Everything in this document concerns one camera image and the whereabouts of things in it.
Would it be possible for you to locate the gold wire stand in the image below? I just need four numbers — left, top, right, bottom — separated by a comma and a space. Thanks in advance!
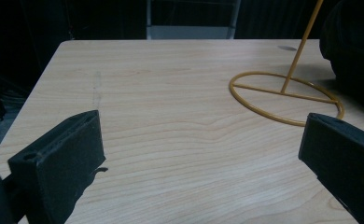
229, 0, 346, 128

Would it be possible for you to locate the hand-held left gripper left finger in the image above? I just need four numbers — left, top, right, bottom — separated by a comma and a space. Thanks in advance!
7, 109, 107, 224

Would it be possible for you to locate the grey metal stand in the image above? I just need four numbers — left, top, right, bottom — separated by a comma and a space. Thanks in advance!
146, 0, 242, 40

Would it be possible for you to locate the black bulky object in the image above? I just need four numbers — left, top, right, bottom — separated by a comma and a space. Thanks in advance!
319, 0, 364, 115

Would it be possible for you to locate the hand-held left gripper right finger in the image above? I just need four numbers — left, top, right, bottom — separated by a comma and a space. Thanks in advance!
298, 112, 364, 224

